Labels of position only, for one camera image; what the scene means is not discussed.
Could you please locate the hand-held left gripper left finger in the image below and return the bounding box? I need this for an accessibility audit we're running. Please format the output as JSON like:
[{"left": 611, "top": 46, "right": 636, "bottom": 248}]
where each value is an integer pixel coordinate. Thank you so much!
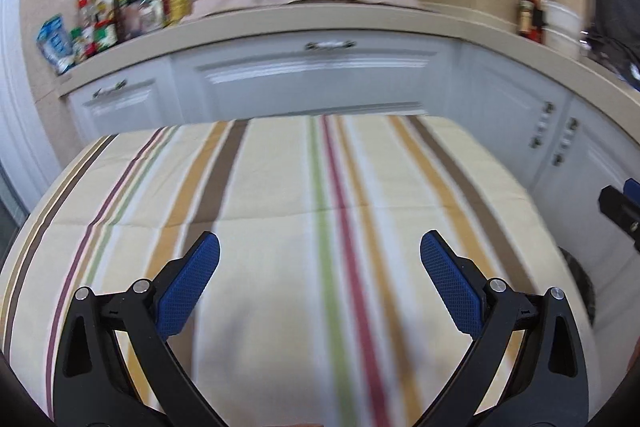
[{"left": 52, "top": 231, "right": 226, "bottom": 427}]

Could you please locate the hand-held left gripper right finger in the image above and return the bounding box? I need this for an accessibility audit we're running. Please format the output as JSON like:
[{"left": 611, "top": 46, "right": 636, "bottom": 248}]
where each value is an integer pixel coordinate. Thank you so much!
[{"left": 415, "top": 229, "right": 591, "bottom": 427}]

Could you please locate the bin with black liner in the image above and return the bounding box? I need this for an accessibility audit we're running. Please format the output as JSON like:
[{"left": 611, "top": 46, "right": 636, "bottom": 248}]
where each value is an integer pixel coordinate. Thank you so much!
[{"left": 555, "top": 246, "right": 598, "bottom": 325}]

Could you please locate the striped tablecloth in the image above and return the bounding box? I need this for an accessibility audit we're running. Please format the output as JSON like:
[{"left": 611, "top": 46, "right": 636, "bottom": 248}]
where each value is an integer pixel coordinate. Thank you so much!
[{"left": 0, "top": 114, "right": 596, "bottom": 427}]

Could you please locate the white lidded bowl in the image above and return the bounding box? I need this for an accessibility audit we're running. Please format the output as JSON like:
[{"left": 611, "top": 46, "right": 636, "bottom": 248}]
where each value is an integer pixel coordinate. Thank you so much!
[
  {"left": 544, "top": 2, "right": 583, "bottom": 30},
  {"left": 542, "top": 27, "right": 582, "bottom": 55}
]

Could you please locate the dark glass bottle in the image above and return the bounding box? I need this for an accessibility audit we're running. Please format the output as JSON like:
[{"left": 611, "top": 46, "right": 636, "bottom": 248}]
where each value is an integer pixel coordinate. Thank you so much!
[{"left": 517, "top": 0, "right": 533, "bottom": 38}]

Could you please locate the white kitchen cabinet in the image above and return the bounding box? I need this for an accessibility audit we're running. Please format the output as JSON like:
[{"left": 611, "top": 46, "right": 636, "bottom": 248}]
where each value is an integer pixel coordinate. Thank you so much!
[{"left": 62, "top": 29, "right": 640, "bottom": 348}]

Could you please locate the group of condiment bottles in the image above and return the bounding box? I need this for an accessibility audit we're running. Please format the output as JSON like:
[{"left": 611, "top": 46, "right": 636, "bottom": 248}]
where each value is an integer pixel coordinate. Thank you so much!
[{"left": 75, "top": 0, "right": 193, "bottom": 60}]

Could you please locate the blue white packet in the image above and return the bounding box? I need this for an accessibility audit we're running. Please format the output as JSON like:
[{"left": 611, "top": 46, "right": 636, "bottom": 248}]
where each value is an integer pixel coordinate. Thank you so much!
[{"left": 36, "top": 14, "right": 76, "bottom": 75}]

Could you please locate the cabinet door handle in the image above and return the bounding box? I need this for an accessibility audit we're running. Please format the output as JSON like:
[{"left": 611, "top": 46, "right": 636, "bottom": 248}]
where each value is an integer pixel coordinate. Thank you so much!
[
  {"left": 552, "top": 118, "right": 578, "bottom": 165},
  {"left": 530, "top": 102, "right": 555, "bottom": 148}
]

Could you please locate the drawer handle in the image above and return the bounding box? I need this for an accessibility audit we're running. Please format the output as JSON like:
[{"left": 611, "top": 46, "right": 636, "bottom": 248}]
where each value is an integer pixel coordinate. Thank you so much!
[
  {"left": 92, "top": 79, "right": 128, "bottom": 98},
  {"left": 305, "top": 40, "right": 357, "bottom": 52}
]

